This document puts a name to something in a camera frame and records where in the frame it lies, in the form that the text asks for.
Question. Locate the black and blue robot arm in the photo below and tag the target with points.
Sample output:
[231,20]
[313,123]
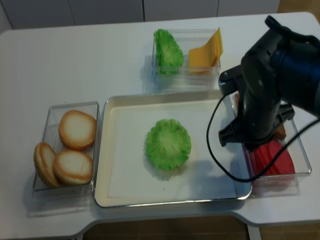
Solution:
[279,72]

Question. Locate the white rectangular serving tray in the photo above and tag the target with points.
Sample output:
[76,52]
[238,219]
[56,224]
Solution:
[108,142]

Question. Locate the bun half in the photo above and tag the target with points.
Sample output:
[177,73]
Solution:
[43,158]
[77,130]
[73,167]

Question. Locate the green lettuce stack in container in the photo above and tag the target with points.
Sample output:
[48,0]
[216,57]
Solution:
[169,56]

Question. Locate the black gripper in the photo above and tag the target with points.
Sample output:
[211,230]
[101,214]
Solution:
[260,112]

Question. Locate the green lettuce leaf on tray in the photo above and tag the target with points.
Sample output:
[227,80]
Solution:
[168,145]

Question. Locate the white paper tray liner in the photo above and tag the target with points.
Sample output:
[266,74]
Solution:
[134,176]

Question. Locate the yellow cheese slices stack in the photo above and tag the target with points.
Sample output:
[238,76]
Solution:
[202,58]

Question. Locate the upper bun half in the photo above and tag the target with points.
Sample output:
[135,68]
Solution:
[77,130]

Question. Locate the clear meat and tomato container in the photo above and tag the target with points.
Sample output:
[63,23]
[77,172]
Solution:
[285,175]

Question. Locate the clear plastic bun container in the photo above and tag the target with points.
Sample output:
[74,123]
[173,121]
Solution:
[51,137]

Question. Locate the dark wrist camera box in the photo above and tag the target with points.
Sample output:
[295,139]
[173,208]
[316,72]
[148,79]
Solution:
[231,81]

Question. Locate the clear lettuce and cheese container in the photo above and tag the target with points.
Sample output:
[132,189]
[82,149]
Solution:
[160,79]

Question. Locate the lower front bun half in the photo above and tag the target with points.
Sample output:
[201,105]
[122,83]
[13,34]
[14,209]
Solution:
[73,167]

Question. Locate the leftmost bun half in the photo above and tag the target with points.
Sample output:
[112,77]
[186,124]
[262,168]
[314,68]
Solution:
[43,158]

